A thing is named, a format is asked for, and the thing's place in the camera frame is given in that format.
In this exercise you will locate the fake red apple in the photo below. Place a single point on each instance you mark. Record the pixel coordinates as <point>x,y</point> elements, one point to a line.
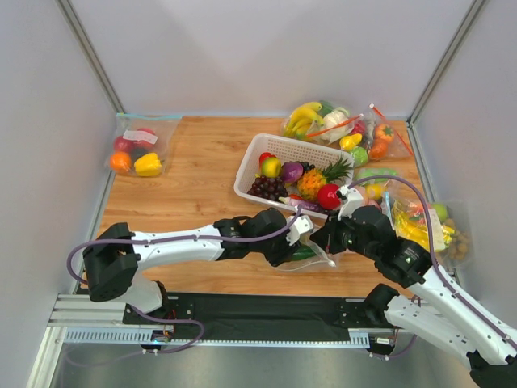
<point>327,196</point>

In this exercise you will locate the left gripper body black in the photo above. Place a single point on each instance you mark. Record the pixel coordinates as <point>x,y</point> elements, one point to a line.
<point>283,250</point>

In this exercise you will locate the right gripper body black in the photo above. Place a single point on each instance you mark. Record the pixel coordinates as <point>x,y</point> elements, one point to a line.
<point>327,237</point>

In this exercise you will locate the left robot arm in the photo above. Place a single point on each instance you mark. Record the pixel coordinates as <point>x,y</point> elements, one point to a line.
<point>115,261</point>

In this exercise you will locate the fake orange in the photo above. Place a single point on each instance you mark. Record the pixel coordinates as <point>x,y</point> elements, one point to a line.
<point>120,162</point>

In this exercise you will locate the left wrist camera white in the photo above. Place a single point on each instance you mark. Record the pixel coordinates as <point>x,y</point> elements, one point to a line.
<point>298,227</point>

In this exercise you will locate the fake banana bunch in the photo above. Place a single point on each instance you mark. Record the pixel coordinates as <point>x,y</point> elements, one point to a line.
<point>302,118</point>

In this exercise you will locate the polka dot zip bag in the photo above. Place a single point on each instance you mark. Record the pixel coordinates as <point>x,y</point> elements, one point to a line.
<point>322,261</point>

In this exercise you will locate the fake grape bunch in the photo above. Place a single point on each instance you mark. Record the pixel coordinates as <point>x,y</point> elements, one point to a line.
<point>268,188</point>

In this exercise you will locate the fake yellow apple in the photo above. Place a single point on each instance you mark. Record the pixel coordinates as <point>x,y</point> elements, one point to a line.
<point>271,167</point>

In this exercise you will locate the blue zip bag right side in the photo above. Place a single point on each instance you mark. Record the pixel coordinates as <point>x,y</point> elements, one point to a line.
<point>400,205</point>

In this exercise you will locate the blue zip bag with fruit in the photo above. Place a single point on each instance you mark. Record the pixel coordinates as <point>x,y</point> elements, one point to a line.
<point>139,135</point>

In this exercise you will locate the fake green cucumber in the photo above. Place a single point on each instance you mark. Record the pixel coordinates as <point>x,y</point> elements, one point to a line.
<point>303,253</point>

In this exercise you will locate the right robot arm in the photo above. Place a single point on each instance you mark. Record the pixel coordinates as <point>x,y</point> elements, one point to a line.
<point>458,325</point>

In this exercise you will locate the fake pineapple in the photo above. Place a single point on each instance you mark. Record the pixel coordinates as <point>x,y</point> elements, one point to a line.
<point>310,183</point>

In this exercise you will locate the fake yellow bell pepper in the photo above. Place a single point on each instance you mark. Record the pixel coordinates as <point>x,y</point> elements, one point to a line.
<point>149,165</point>

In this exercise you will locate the bag of nuts right edge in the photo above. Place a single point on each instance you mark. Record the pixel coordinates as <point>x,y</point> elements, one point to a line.
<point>454,219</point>

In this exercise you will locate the fake purple onion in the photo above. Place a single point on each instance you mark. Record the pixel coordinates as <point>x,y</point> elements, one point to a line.
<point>291,172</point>

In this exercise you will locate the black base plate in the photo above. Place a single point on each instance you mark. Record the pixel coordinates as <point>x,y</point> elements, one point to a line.
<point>195,318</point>

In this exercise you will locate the fake red strawberry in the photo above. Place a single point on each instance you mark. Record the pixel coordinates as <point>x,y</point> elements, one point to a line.
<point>264,156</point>

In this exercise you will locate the red zip bag with vegetables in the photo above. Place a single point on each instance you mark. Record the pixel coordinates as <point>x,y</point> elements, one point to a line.
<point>373,138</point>

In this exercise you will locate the orange zip bag with bananas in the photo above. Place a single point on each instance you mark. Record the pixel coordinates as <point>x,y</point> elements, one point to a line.
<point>338,122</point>

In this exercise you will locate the fake purple eggplant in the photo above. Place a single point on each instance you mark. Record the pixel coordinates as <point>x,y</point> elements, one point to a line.
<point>305,205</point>

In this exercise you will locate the white plastic basket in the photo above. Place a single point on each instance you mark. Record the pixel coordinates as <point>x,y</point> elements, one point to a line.
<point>286,150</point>

